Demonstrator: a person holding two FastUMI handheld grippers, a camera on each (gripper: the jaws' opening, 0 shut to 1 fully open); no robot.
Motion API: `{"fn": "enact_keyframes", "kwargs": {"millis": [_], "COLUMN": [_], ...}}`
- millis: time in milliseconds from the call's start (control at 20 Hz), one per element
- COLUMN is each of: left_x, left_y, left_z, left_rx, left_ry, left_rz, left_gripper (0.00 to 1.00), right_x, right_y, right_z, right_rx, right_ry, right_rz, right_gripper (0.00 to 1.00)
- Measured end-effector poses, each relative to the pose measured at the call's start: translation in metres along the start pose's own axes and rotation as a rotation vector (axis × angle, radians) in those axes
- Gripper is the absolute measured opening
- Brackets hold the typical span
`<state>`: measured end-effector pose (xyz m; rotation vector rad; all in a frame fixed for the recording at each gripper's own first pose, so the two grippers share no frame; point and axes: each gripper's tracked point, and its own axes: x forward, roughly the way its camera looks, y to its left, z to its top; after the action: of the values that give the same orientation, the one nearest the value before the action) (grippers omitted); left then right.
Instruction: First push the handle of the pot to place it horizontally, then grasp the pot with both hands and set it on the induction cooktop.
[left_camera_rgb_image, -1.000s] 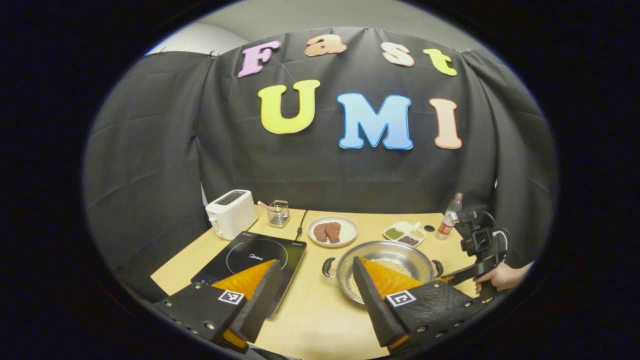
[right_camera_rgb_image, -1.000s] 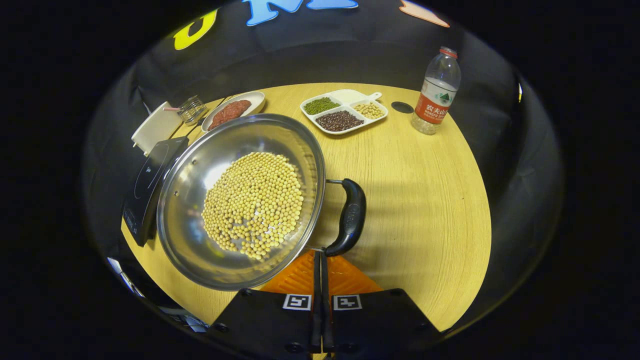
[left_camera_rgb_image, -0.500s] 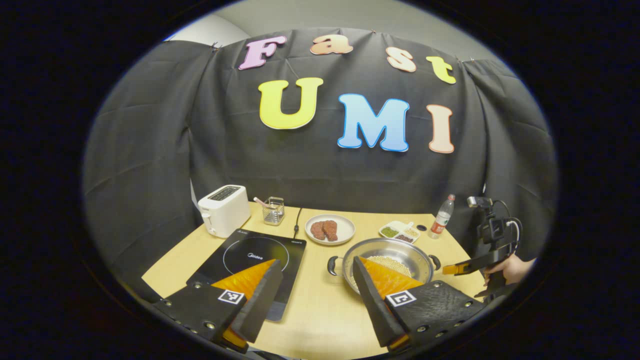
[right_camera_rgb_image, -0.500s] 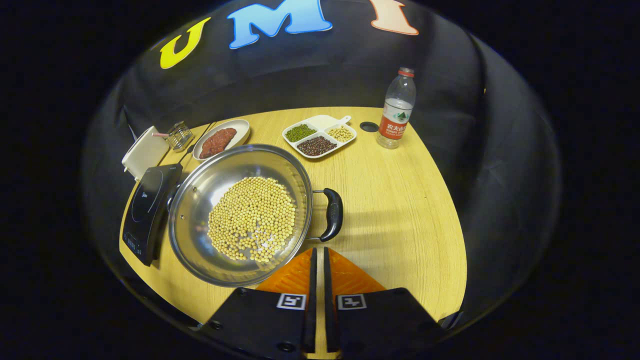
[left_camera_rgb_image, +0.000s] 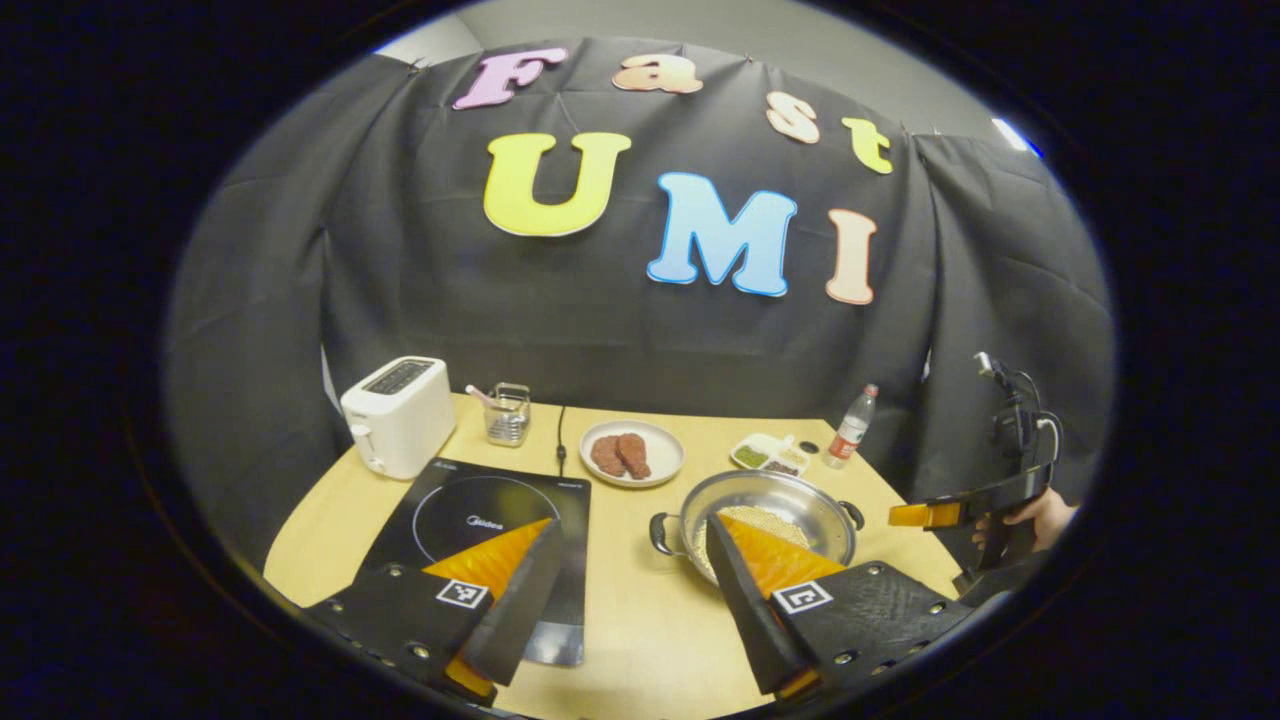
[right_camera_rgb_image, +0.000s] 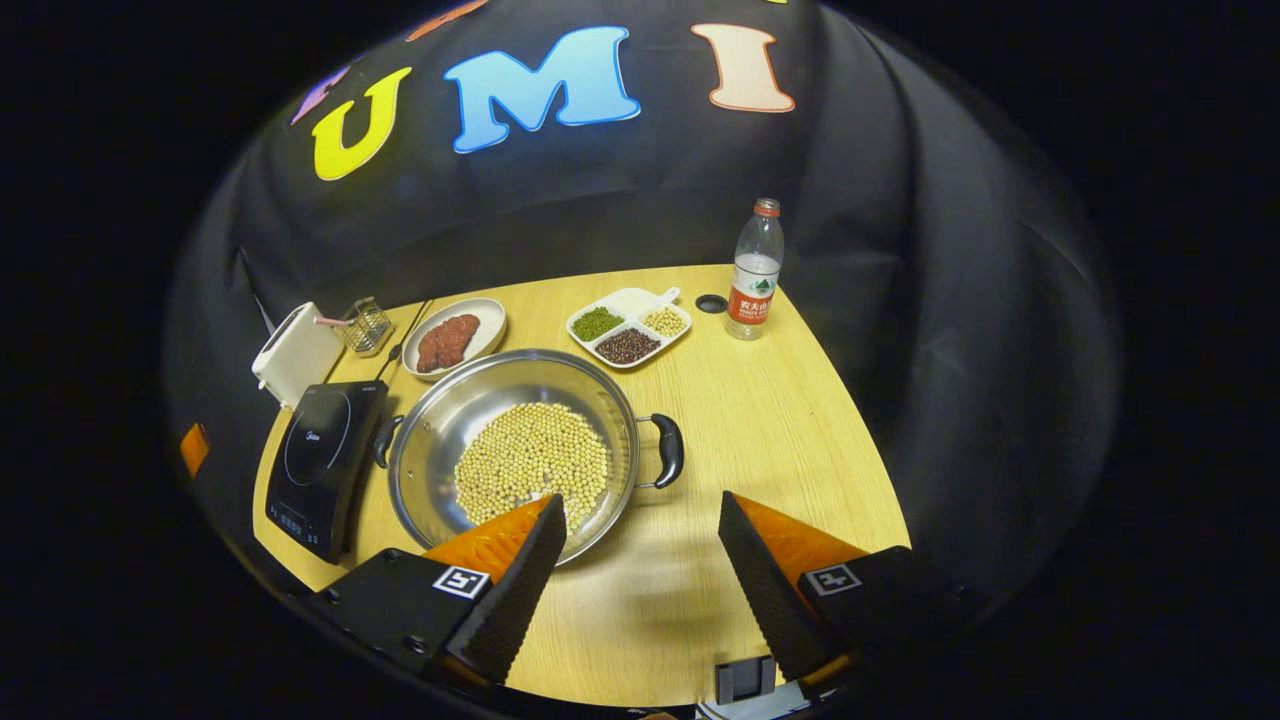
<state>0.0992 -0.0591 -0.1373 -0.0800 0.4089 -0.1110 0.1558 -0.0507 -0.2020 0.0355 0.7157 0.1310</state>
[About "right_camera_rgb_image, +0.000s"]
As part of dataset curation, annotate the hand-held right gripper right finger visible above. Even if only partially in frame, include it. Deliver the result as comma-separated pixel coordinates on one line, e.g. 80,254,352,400
717,490,986,691

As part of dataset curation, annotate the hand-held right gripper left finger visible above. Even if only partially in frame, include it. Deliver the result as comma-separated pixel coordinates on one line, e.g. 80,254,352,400
305,492,568,691

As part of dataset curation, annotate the black induction cooktop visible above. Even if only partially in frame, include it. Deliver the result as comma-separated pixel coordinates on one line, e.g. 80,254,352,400
265,379,390,564

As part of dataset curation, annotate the steel pot with black handles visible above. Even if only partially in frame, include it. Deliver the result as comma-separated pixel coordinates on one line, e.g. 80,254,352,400
373,348,686,568

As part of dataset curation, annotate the pile of soybeans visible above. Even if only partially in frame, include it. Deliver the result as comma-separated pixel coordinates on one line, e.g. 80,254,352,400
454,402,612,528

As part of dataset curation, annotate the white toaster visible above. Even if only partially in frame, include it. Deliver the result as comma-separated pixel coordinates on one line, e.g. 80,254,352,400
251,302,346,409

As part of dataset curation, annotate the dark red beans portion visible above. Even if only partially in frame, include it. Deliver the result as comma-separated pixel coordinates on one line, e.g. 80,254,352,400
596,329,661,365

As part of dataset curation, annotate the white round plate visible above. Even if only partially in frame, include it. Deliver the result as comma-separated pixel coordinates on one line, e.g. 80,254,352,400
402,297,508,382

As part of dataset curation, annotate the white divided dish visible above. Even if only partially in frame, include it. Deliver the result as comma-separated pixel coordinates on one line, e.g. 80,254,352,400
566,287,693,370

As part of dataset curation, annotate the clear water bottle red label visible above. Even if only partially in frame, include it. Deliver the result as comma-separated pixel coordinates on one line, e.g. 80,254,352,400
725,198,785,342

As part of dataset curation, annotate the black backdrop cloth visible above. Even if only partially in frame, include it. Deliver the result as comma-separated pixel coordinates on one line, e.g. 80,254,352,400
165,0,1119,601

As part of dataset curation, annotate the wire mesh basket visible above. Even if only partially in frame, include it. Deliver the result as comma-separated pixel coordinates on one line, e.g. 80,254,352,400
343,297,394,358

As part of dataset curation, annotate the black power cable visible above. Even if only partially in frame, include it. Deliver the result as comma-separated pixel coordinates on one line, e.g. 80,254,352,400
375,298,436,383

